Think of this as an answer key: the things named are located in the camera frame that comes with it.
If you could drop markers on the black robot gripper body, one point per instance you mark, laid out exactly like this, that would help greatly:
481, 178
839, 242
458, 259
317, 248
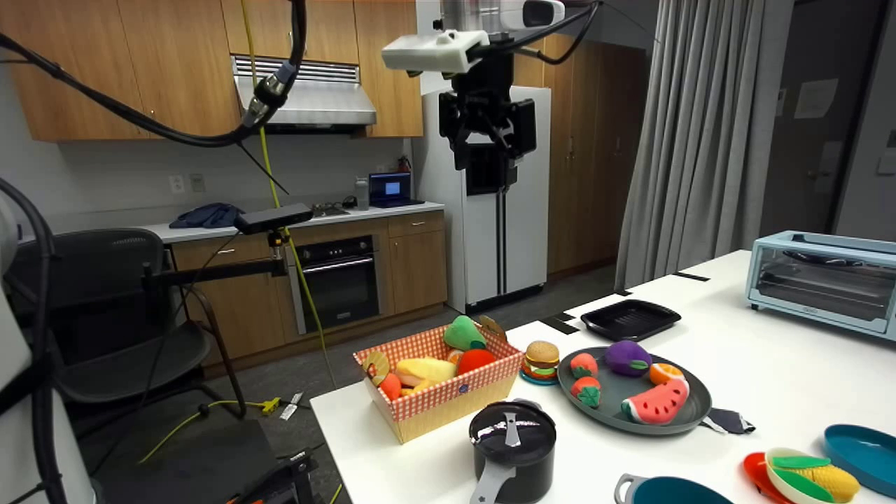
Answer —
485, 130

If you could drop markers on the glass lid with grey handle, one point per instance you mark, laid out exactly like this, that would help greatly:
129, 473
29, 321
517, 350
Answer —
512, 427

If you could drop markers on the white refrigerator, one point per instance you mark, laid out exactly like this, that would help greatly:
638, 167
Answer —
499, 235

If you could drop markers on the blue screen countertop appliance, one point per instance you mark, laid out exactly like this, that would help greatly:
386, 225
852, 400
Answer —
391, 188

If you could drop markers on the steel range hood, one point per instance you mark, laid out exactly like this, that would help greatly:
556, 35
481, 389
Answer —
310, 97

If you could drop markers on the black built-in oven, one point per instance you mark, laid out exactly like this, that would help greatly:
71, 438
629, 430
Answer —
342, 283

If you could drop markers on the green toy pepper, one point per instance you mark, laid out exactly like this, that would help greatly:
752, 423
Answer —
463, 335

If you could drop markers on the grey curtain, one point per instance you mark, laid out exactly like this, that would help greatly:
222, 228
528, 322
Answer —
706, 134

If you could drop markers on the black square tray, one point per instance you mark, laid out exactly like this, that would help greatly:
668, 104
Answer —
631, 321

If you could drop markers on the toy hamburger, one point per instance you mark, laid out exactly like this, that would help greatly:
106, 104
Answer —
541, 363

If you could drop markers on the red patterned toy food basket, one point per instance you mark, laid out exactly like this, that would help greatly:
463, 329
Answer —
446, 400

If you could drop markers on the purple toy eggplant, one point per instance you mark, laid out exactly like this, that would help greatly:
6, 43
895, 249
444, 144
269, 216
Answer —
629, 360

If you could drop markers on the dark grey round pan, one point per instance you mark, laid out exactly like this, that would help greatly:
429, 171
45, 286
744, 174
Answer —
597, 393

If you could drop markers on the toy watermelon slice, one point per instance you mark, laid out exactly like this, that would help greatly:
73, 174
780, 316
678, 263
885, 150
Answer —
660, 403

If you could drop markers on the light blue toaster oven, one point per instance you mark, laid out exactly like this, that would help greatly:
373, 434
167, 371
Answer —
835, 280

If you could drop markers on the black office chair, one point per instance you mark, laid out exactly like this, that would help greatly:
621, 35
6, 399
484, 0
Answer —
117, 329

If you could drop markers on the toy corn on red plate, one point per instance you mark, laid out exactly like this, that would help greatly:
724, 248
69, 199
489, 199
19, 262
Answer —
793, 476

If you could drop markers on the teal plate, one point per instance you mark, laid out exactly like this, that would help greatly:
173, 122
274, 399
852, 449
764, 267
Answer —
866, 454

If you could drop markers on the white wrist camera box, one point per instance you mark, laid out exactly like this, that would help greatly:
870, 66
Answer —
446, 52

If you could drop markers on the black camera on stand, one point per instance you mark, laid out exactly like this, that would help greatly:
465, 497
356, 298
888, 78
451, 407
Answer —
274, 218

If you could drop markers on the blue pot with grey handle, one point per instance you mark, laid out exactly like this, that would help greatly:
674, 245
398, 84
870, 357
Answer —
666, 490

